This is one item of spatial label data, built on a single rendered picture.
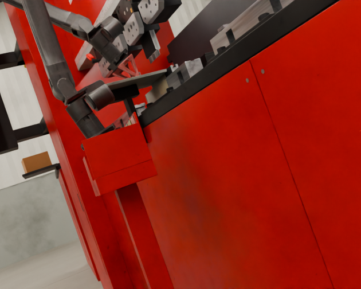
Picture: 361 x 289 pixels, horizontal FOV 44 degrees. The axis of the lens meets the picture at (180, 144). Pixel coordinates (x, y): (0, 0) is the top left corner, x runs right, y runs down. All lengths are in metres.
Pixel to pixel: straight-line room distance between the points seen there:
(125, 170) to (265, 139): 0.39
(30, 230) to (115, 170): 7.38
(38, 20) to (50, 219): 7.36
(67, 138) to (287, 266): 1.57
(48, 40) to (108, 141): 0.31
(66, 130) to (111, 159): 1.26
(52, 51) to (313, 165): 0.73
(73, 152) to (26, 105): 6.34
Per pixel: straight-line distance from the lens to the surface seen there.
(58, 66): 1.24
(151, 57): 1.74
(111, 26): 1.65
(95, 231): 2.40
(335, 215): 0.93
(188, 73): 1.45
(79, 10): 2.28
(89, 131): 1.21
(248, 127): 1.04
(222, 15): 2.17
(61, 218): 8.52
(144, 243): 1.27
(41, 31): 1.27
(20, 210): 8.54
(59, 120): 2.43
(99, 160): 1.18
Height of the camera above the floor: 0.67
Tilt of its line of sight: 2 degrees up
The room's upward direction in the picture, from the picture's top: 20 degrees counter-clockwise
